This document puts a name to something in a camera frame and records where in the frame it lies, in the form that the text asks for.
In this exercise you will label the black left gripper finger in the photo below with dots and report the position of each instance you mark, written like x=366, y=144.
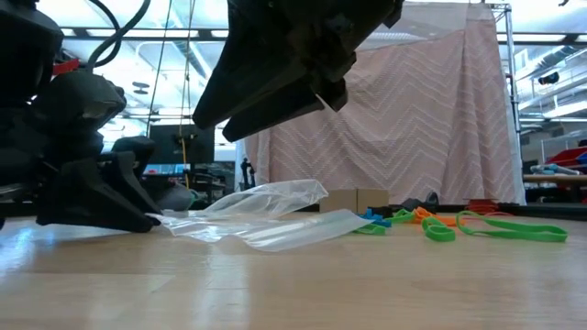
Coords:
x=91, y=197
x=133, y=179

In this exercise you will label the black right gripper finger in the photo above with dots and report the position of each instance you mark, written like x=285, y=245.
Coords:
x=247, y=82
x=275, y=117

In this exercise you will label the clear plastic zip bag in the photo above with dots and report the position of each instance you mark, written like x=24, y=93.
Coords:
x=275, y=197
x=275, y=234

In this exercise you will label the blue rubber band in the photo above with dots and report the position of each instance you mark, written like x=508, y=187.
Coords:
x=378, y=221

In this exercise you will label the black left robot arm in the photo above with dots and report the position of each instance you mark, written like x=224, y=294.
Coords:
x=23, y=46

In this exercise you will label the black rubber band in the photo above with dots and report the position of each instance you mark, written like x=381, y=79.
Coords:
x=419, y=204
x=387, y=211

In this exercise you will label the orange rubber band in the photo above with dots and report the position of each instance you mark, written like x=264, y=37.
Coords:
x=447, y=221
x=422, y=213

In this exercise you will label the black computer monitor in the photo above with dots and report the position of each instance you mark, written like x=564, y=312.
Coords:
x=165, y=144

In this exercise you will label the black tripod stand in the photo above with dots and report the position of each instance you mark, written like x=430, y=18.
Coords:
x=246, y=176

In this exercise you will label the dark cluttered desk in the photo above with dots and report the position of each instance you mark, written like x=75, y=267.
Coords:
x=206, y=183

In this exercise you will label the round ceiling sensor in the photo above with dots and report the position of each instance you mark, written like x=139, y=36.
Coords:
x=140, y=84

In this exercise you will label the small cardboard box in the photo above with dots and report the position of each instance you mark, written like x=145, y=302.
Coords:
x=353, y=201

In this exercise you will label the pink chevron curtain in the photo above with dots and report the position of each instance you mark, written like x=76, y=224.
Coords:
x=413, y=137

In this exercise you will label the metal curtain rack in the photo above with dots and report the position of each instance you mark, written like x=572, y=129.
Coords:
x=510, y=69

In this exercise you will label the black ceiling device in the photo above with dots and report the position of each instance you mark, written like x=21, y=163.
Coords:
x=549, y=78

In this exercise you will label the blue white roll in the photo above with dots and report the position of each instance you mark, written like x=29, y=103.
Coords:
x=550, y=168

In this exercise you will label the red storage bin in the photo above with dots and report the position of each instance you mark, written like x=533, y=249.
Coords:
x=566, y=158

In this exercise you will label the wooden workbench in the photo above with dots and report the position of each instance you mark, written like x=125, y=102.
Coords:
x=555, y=179

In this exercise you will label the black aluminium table frame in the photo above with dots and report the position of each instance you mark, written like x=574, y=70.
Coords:
x=550, y=211

